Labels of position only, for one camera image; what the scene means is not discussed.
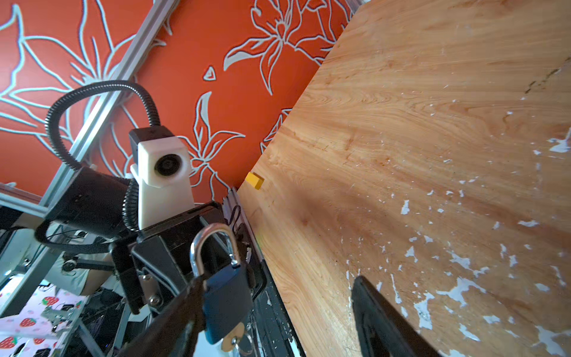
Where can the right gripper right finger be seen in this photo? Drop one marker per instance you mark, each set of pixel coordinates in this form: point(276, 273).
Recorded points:
point(381, 329)

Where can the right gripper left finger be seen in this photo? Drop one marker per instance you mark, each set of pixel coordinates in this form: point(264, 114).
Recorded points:
point(175, 331)

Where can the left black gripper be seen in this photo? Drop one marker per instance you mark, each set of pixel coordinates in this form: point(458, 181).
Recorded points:
point(156, 267)

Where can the blue padlock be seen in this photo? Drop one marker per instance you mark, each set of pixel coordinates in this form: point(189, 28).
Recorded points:
point(227, 299)

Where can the small dark key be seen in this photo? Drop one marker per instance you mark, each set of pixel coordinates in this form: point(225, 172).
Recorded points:
point(238, 341)

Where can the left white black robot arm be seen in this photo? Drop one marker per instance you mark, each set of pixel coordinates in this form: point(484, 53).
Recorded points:
point(96, 211)

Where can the yellow flat block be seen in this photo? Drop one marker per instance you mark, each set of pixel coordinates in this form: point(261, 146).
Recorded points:
point(254, 180)

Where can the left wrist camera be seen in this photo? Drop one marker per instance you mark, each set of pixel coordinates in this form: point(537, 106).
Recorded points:
point(161, 167)

